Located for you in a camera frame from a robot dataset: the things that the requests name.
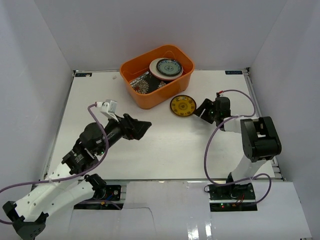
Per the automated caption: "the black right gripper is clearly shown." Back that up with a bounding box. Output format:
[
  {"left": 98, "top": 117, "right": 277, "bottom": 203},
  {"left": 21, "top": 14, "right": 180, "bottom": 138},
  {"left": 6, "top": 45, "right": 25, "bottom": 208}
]
[{"left": 193, "top": 98, "right": 219, "bottom": 125}]

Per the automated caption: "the yellow patterned round plate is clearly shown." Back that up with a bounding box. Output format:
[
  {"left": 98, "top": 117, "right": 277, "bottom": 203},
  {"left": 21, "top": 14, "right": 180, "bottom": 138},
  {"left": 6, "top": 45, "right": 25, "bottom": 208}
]
[{"left": 169, "top": 94, "right": 197, "bottom": 118}]

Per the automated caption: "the black square floral plate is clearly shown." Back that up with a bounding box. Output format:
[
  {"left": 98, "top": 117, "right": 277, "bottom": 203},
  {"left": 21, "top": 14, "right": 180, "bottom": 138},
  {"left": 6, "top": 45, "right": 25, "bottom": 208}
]
[{"left": 129, "top": 71, "right": 167, "bottom": 94}]

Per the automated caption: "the blue patterned round plate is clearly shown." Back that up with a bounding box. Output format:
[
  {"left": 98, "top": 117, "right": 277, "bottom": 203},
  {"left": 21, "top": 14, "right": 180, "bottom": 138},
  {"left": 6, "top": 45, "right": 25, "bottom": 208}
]
[{"left": 156, "top": 58, "right": 183, "bottom": 77}]

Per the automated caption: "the cream round plate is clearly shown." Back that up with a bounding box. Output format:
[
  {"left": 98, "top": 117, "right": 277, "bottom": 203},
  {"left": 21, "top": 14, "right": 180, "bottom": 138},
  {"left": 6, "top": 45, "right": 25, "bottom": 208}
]
[{"left": 149, "top": 57, "right": 183, "bottom": 81}]

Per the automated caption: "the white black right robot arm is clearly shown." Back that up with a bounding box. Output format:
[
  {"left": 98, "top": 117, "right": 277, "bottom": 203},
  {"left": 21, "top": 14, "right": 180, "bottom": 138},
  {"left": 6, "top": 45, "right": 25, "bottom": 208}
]
[{"left": 194, "top": 96, "right": 282, "bottom": 200}]

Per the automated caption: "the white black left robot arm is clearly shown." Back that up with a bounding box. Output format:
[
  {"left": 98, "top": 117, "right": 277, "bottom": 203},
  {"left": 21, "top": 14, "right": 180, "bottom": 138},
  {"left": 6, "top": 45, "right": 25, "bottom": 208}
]
[{"left": 2, "top": 113, "right": 152, "bottom": 240}]

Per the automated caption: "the orange plastic bin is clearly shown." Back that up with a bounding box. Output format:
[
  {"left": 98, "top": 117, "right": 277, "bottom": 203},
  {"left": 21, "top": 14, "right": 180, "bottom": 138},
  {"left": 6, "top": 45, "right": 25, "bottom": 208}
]
[{"left": 119, "top": 44, "right": 195, "bottom": 110}]

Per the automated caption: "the right blue corner label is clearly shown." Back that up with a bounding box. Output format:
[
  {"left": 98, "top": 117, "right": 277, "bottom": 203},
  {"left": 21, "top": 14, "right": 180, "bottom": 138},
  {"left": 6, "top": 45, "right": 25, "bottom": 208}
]
[{"left": 225, "top": 70, "right": 243, "bottom": 75}]

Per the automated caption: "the blue corner label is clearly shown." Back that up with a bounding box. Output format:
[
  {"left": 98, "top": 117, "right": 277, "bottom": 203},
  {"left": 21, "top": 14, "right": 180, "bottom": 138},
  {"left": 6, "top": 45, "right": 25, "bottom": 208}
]
[
  {"left": 74, "top": 72, "right": 92, "bottom": 78},
  {"left": 225, "top": 70, "right": 243, "bottom": 75}
]

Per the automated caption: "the left blue corner label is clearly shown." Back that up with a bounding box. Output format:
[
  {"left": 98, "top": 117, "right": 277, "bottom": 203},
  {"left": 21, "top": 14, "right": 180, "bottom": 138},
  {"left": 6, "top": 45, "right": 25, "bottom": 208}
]
[{"left": 74, "top": 72, "right": 92, "bottom": 78}]

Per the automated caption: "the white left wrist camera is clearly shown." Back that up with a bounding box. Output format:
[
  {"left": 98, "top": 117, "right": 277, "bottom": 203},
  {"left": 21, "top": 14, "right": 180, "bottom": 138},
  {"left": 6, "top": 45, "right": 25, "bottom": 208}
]
[{"left": 96, "top": 99, "right": 119, "bottom": 122}]

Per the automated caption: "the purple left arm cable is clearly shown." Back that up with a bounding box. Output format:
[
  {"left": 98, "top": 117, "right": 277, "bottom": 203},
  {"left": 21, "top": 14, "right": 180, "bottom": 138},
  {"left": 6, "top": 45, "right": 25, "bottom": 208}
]
[{"left": 0, "top": 102, "right": 125, "bottom": 225}]

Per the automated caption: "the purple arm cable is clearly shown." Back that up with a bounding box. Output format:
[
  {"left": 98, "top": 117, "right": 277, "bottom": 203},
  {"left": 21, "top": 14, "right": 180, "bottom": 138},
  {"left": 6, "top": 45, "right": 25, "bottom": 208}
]
[
  {"left": 204, "top": 89, "right": 273, "bottom": 205},
  {"left": 0, "top": 102, "right": 125, "bottom": 225}
]

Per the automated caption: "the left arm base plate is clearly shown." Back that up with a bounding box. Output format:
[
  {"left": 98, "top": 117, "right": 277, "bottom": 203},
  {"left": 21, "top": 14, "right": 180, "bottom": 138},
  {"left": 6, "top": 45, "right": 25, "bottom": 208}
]
[{"left": 73, "top": 185, "right": 124, "bottom": 211}]

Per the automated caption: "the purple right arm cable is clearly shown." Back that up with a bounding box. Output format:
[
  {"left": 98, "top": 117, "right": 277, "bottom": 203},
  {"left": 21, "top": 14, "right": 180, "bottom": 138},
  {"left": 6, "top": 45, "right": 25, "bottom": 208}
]
[{"left": 204, "top": 89, "right": 273, "bottom": 205}]

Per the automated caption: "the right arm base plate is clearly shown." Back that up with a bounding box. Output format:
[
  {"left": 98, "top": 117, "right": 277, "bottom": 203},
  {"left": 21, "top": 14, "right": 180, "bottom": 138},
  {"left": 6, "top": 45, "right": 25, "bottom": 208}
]
[{"left": 203, "top": 183, "right": 258, "bottom": 213}]

